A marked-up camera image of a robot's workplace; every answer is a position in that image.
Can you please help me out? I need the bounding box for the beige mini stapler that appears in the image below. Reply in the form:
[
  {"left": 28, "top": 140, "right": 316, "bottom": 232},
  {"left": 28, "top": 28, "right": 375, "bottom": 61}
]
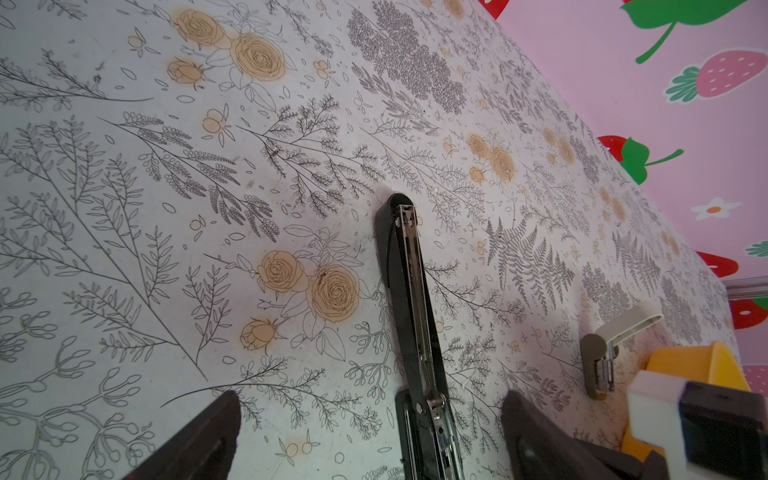
[{"left": 580, "top": 302, "right": 664, "bottom": 401}]

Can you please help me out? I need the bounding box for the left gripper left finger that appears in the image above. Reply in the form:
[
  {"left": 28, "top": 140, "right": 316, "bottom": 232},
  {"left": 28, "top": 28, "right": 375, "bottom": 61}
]
[{"left": 124, "top": 391, "right": 241, "bottom": 480}]

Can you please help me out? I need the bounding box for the yellow plastic tray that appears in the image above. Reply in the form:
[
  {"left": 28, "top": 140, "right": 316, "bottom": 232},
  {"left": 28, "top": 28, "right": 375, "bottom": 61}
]
[{"left": 620, "top": 341, "right": 752, "bottom": 463}]

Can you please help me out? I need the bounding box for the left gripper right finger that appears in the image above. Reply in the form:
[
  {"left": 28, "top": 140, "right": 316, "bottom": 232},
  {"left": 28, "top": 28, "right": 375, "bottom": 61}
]
[{"left": 501, "top": 391, "right": 618, "bottom": 480}]

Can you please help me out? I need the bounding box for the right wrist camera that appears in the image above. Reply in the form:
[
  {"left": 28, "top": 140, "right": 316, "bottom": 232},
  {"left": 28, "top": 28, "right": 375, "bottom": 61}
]
[{"left": 628, "top": 371, "right": 767, "bottom": 479}]

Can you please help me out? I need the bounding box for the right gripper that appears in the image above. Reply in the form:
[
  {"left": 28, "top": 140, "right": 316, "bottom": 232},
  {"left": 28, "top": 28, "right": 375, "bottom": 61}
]
[{"left": 578, "top": 440, "right": 669, "bottom": 480}]

